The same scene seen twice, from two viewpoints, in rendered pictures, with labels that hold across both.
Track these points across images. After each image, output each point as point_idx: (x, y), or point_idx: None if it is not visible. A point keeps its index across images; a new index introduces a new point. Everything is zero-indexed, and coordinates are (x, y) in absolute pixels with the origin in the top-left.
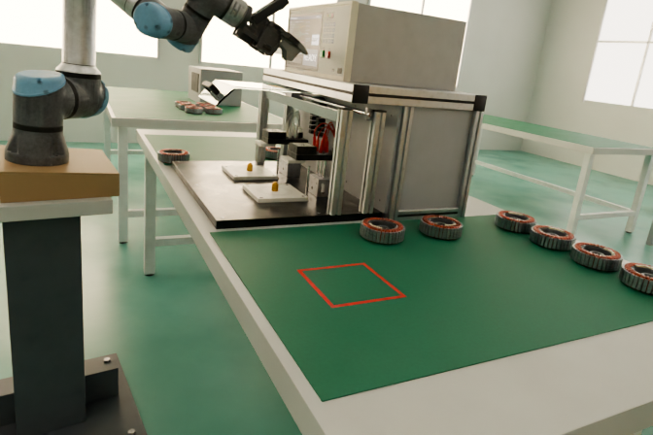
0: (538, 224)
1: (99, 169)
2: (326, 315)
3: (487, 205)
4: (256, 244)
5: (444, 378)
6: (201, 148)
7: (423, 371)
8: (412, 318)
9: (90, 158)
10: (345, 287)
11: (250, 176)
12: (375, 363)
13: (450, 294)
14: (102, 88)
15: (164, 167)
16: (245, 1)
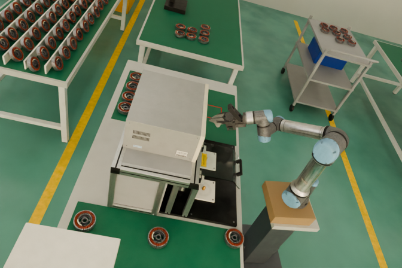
0: (108, 107)
1: (272, 185)
2: (224, 106)
3: (103, 127)
4: (225, 134)
5: (214, 90)
6: None
7: (216, 91)
8: (208, 99)
9: (277, 200)
10: (214, 110)
11: (207, 180)
12: (223, 96)
13: None
14: (286, 189)
15: (239, 226)
16: (246, 112)
